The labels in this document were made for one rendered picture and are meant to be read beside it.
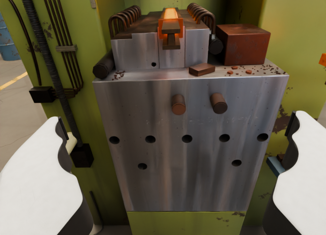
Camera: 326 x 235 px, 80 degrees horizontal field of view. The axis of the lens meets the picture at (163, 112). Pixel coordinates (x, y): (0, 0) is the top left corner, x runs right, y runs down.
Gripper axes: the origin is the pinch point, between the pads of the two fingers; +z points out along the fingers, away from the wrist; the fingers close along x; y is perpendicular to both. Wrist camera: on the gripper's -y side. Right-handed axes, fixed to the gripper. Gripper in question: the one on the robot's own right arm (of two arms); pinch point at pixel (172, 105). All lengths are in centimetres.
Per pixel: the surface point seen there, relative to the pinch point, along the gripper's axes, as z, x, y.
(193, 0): 79, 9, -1
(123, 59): 30.7, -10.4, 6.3
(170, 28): 20.6, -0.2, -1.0
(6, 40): 364, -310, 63
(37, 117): 153, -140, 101
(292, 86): 45, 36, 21
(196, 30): 30.7, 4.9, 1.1
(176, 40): 23.5, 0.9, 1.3
